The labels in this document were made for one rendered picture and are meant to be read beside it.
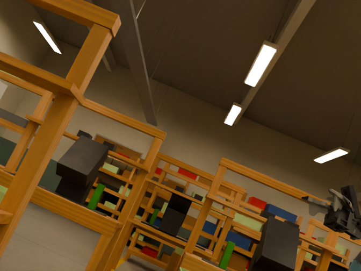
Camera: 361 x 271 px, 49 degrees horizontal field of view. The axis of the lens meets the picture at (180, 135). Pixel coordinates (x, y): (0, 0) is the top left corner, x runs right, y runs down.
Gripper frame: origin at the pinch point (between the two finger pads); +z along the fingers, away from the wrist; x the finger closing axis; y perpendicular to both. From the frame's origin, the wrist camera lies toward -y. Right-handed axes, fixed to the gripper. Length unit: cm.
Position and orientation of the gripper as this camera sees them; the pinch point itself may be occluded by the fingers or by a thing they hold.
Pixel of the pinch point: (314, 191)
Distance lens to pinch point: 140.7
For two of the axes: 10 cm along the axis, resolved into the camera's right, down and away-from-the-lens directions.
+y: -4.3, 8.0, -4.2
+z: -8.5, -5.1, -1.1
